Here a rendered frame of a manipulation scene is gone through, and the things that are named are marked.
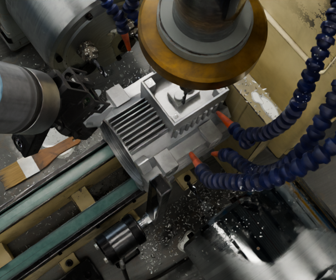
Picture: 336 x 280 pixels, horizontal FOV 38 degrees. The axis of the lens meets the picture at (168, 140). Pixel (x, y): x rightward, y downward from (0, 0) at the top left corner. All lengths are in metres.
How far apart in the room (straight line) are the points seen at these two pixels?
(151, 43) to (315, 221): 0.38
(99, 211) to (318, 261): 0.45
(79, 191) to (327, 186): 0.59
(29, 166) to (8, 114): 0.58
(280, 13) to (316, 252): 0.40
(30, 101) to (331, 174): 0.81
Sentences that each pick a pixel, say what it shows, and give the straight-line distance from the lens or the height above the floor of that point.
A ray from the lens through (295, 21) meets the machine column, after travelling 0.86.
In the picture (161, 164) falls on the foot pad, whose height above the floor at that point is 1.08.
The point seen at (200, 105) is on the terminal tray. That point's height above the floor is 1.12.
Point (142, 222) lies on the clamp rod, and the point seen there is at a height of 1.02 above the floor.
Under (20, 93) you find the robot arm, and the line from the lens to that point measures 0.60.
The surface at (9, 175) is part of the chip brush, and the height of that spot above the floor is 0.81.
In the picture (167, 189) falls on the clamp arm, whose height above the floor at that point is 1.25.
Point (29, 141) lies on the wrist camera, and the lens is 0.77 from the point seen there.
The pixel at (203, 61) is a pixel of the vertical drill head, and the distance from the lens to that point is 0.64.
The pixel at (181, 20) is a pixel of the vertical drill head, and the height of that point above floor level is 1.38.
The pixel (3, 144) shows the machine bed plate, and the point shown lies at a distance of 1.20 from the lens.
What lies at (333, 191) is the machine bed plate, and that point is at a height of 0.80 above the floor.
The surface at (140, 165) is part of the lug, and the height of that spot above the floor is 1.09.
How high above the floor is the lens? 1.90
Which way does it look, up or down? 71 degrees down
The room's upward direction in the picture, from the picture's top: 11 degrees clockwise
